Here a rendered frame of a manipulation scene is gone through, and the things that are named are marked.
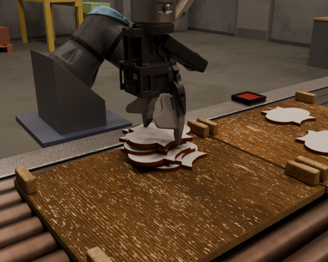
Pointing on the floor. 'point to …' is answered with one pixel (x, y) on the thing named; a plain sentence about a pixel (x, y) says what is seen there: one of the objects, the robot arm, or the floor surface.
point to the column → (31, 126)
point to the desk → (325, 43)
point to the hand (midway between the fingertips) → (164, 130)
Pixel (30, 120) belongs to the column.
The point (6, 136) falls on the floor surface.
